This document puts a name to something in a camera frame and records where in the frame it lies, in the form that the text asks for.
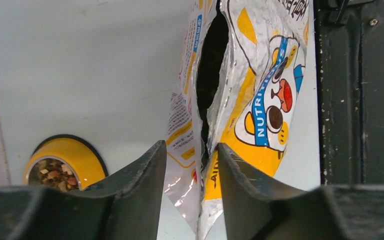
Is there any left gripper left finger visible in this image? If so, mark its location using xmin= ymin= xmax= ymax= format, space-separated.
xmin=0 ymin=140 xmax=167 ymax=240

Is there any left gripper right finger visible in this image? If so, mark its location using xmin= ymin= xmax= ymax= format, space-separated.
xmin=217 ymin=143 xmax=384 ymax=240

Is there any yellow double pet bowl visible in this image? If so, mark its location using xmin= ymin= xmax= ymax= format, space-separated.
xmin=23 ymin=134 xmax=109 ymax=190

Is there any pet food bag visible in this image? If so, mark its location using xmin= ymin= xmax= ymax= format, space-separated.
xmin=164 ymin=0 xmax=311 ymax=240

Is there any kibble in right bowl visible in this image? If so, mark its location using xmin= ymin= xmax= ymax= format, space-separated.
xmin=27 ymin=158 xmax=80 ymax=192

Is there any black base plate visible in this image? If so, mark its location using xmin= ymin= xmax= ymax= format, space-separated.
xmin=314 ymin=0 xmax=384 ymax=185

